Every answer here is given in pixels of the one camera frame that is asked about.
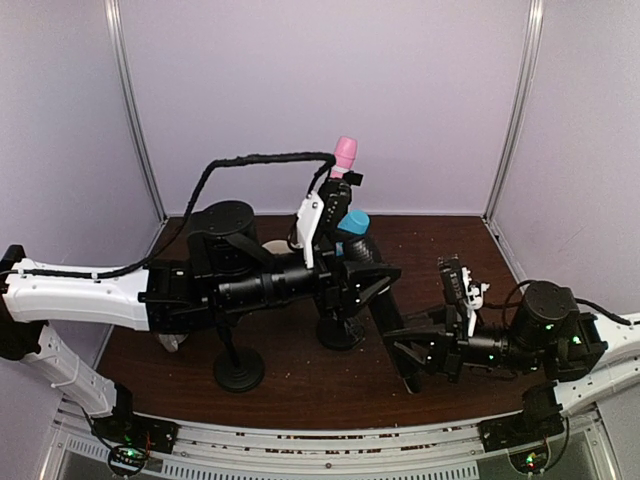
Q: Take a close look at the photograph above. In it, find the right aluminium frame post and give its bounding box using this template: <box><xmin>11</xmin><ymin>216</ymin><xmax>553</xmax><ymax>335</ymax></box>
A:
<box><xmin>483</xmin><ymin>0</ymin><xmax>545</xmax><ymax>224</ymax></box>

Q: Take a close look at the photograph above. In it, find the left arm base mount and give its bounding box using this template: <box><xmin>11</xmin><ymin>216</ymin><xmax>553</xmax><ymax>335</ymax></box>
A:
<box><xmin>86</xmin><ymin>383</ymin><xmax>179</xmax><ymax>479</ymax></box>

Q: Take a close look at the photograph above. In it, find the blue toy microphone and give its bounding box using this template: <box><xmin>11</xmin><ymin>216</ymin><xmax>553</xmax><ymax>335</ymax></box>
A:
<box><xmin>335</xmin><ymin>210</ymin><xmax>371</xmax><ymax>260</ymax></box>

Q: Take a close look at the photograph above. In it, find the black microphone stand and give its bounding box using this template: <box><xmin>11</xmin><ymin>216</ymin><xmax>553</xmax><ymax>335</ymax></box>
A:
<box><xmin>213</xmin><ymin>324</ymin><xmax>265</xmax><ymax>393</ymax></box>
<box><xmin>343</xmin><ymin>171</ymin><xmax>364</xmax><ymax>187</ymax></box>

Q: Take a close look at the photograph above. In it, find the pink toy microphone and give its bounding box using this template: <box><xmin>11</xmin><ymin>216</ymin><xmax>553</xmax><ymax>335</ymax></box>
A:
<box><xmin>329</xmin><ymin>136</ymin><xmax>358</xmax><ymax>179</ymax></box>

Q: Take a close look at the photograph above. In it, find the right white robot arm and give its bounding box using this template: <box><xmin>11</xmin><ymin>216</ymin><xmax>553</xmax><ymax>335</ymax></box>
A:
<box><xmin>383</xmin><ymin>256</ymin><xmax>639</xmax><ymax>424</ymax></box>

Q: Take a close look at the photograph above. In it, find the left aluminium frame post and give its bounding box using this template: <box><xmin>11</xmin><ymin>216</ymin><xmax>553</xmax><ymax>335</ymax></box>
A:
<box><xmin>104</xmin><ymin>0</ymin><xmax>167</xmax><ymax>222</ymax></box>

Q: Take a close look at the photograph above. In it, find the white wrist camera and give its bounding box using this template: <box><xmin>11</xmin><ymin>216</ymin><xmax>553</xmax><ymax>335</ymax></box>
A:
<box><xmin>295</xmin><ymin>191</ymin><xmax>324</xmax><ymax>270</ymax></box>
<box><xmin>462</xmin><ymin>266</ymin><xmax>490</xmax><ymax>338</ymax></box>

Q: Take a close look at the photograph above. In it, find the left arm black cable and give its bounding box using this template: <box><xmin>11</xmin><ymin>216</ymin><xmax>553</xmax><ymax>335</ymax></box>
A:
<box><xmin>0</xmin><ymin>151</ymin><xmax>337</xmax><ymax>282</ymax></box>

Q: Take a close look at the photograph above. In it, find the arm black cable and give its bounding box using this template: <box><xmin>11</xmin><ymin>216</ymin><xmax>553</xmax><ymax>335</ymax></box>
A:
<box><xmin>499</xmin><ymin>279</ymin><xmax>636</xmax><ymax>329</ymax></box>
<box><xmin>0</xmin><ymin>151</ymin><xmax>337</xmax><ymax>282</ymax></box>

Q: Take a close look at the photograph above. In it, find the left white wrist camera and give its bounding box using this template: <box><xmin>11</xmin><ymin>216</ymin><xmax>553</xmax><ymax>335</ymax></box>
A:
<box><xmin>295</xmin><ymin>191</ymin><xmax>324</xmax><ymax>270</ymax></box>

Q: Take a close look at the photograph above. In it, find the black toy microphone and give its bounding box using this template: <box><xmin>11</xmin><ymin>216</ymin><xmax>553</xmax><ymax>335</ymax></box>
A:
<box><xmin>349</xmin><ymin>234</ymin><xmax>424</xmax><ymax>395</ymax></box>

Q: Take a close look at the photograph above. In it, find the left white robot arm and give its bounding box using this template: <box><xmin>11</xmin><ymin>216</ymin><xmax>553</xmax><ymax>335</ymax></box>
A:
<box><xmin>1</xmin><ymin>174</ymin><xmax>400</xmax><ymax>427</ymax></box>

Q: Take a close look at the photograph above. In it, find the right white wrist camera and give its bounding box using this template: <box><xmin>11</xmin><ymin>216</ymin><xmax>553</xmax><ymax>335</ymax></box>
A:
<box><xmin>462</xmin><ymin>266</ymin><xmax>490</xmax><ymax>338</ymax></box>

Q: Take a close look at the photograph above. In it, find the aluminium frame post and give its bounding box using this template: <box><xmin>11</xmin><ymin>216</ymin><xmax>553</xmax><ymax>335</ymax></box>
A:
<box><xmin>483</xmin><ymin>0</ymin><xmax>545</xmax><ymax>224</ymax></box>
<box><xmin>104</xmin><ymin>0</ymin><xmax>167</xmax><ymax>222</ymax></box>

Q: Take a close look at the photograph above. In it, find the yellow inside cup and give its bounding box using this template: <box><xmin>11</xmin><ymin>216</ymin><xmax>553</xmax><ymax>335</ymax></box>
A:
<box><xmin>156</xmin><ymin>334</ymin><xmax>188</xmax><ymax>353</ymax></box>

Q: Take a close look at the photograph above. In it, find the taped base microphone stand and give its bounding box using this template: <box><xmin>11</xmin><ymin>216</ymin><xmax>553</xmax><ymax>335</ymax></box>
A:
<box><xmin>316</xmin><ymin>316</ymin><xmax>365</xmax><ymax>351</ymax></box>

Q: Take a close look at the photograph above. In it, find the front aluminium rail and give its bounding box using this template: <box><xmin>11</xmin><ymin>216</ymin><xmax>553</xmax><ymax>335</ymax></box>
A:
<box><xmin>36</xmin><ymin>399</ymin><xmax>624</xmax><ymax>479</ymax></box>

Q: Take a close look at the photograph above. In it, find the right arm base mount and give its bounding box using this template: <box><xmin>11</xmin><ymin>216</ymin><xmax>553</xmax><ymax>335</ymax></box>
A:
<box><xmin>478</xmin><ymin>381</ymin><xmax>570</xmax><ymax>479</ymax></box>

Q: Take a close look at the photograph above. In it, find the white ceramic mug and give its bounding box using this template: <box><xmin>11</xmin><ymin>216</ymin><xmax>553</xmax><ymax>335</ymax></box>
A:
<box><xmin>262</xmin><ymin>240</ymin><xmax>291</xmax><ymax>255</ymax></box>

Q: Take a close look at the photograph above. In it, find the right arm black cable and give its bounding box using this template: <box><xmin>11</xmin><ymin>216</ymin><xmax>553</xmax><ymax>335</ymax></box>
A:
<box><xmin>499</xmin><ymin>279</ymin><xmax>636</xmax><ymax>329</ymax></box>

